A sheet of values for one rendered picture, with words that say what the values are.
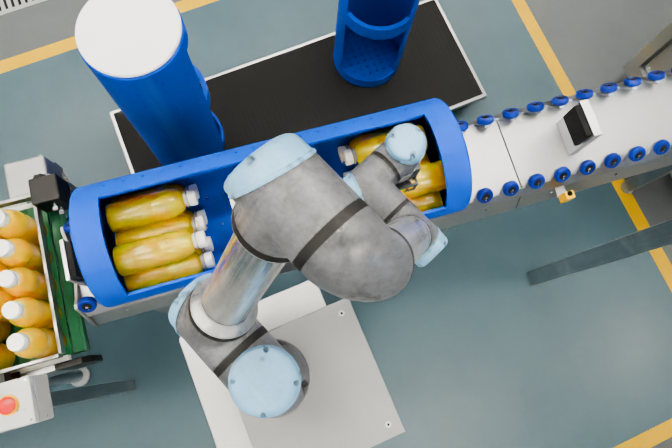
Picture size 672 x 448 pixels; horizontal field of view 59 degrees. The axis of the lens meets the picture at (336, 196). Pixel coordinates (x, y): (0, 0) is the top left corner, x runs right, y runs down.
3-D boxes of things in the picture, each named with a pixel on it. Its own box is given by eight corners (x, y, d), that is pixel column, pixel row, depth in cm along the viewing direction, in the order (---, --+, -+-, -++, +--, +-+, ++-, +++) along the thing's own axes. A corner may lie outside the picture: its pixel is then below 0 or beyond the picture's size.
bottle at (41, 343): (43, 362, 149) (7, 364, 131) (35, 336, 151) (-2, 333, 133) (70, 351, 150) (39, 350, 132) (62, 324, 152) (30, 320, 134)
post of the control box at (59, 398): (136, 389, 233) (17, 414, 137) (125, 392, 233) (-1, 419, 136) (134, 378, 234) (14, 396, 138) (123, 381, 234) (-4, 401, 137)
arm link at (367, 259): (426, 282, 65) (460, 231, 112) (355, 209, 66) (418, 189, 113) (353, 351, 67) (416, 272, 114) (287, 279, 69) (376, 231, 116)
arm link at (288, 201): (210, 387, 106) (321, 240, 65) (156, 325, 108) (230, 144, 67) (258, 345, 114) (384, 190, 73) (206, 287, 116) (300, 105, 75)
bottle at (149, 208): (111, 236, 136) (192, 215, 138) (101, 207, 135) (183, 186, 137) (117, 229, 143) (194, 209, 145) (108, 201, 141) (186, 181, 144)
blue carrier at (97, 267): (456, 223, 157) (484, 186, 130) (122, 316, 147) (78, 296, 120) (421, 128, 166) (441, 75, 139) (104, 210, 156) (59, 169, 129)
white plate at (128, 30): (154, 91, 155) (155, 93, 156) (198, 3, 162) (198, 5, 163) (55, 54, 156) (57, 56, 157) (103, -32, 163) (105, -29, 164)
